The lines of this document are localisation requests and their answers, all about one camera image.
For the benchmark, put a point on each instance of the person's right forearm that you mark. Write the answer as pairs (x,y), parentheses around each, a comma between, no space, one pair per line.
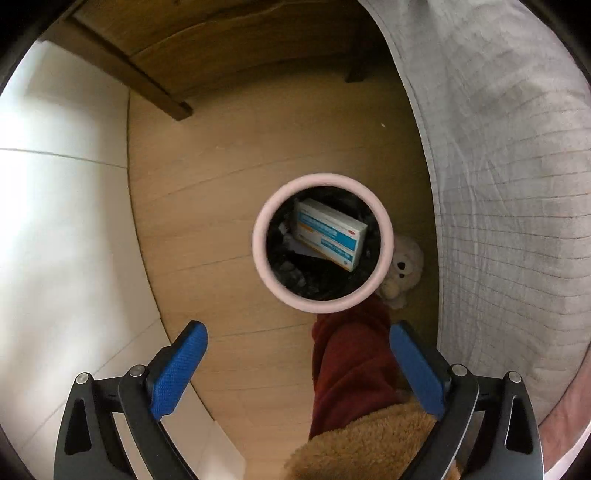
(561,438)

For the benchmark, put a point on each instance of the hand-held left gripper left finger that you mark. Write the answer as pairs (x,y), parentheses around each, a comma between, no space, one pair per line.
(180,369)

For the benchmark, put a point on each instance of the person's red trouser leg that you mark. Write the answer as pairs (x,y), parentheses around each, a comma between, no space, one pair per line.
(351,360)

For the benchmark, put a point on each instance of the white paper scrap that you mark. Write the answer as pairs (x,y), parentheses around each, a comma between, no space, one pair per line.
(295,244)

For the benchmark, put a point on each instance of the pink rimmed trash bin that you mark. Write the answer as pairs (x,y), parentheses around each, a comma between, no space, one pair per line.
(259,244)

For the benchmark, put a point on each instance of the white blue medicine box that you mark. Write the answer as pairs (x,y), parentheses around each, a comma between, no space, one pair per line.
(330,230)

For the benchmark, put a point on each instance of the wooden furniture frame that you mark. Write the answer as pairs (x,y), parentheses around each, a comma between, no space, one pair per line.
(207,50)

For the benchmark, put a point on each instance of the small white plush toy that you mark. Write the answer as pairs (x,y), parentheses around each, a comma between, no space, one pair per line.
(406,267)

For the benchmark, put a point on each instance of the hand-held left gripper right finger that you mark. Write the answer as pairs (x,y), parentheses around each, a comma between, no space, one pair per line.
(418,369)

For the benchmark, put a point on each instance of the grey quilted bedspread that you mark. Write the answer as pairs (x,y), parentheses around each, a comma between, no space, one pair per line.
(498,184)

